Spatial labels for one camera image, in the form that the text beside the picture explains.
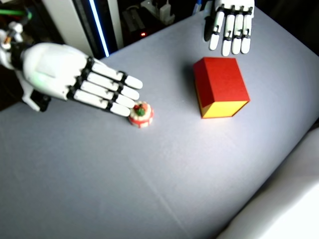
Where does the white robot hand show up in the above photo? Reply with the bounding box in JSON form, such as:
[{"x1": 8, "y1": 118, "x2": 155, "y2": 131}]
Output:
[
  {"x1": 19, "y1": 42, "x2": 144, "y2": 118},
  {"x1": 203, "y1": 0, "x2": 255, "y2": 57}
]

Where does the red box with yellow inside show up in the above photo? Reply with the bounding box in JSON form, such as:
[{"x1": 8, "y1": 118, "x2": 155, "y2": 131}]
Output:
[{"x1": 192, "y1": 57, "x2": 251, "y2": 119}]

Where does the small red white toy cake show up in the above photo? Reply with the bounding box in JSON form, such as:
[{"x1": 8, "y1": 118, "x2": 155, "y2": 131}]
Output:
[{"x1": 128, "y1": 100, "x2": 155, "y2": 129}]

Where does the white column with blue light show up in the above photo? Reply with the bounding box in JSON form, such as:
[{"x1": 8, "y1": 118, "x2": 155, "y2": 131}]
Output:
[{"x1": 41, "y1": 0, "x2": 124, "y2": 58}]

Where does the white power adapter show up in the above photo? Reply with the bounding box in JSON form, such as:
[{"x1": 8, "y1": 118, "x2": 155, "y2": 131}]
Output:
[{"x1": 157, "y1": 0, "x2": 175, "y2": 24}]

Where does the black device with red light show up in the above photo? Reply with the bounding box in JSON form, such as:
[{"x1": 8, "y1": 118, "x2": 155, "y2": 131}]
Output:
[{"x1": 123, "y1": 23, "x2": 162, "y2": 47}]

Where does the grey table cloth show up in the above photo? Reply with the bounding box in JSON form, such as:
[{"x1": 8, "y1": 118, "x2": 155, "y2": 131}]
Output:
[{"x1": 0, "y1": 4, "x2": 319, "y2": 239}]

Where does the green cable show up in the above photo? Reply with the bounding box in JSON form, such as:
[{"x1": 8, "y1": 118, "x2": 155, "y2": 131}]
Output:
[{"x1": 0, "y1": 8, "x2": 33, "y2": 20}]

